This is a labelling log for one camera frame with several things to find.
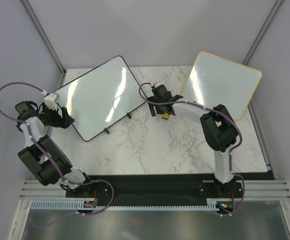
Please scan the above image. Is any yellow black eraser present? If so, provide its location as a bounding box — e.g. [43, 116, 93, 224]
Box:
[160, 113, 170, 120]

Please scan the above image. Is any black-framed whiteboard with writing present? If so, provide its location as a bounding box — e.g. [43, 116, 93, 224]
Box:
[55, 55, 145, 142]

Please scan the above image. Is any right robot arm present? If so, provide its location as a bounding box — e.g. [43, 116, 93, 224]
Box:
[146, 82, 241, 197]

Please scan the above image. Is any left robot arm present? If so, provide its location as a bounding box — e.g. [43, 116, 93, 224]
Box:
[15, 101, 95, 197]

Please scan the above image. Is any black whiteboard stand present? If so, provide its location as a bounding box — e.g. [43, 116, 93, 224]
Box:
[103, 112, 132, 135]

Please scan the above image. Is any orange-framed whiteboard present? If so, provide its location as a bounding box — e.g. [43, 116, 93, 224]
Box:
[181, 51, 263, 121]

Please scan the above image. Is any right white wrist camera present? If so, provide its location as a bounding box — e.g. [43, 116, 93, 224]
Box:
[151, 81, 165, 89]

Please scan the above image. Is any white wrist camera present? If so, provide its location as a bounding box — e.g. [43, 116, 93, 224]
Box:
[41, 90, 60, 111]
[151, 81, 165, 89]

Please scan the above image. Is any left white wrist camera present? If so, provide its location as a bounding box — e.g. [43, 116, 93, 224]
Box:
[41, 90, 60, 111]

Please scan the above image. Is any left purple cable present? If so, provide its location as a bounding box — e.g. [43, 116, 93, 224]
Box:
[0, 81, 115, 229]

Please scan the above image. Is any purple cable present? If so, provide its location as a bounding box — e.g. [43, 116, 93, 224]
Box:
[137, 82, 248, 218]
[0, 81, 115, 229]

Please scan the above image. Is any aluminium frame rail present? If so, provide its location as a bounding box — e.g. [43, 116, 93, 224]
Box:
[20, 180, 290, 201]

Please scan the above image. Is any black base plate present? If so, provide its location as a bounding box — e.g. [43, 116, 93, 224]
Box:
[36, 172, 246, 213]

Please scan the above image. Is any white slotted cable duct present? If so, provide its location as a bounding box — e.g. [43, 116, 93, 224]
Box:
[30, 199, 219, 211]

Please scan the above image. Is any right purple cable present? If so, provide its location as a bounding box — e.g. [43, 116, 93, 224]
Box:
[137, 82, 248, 218]

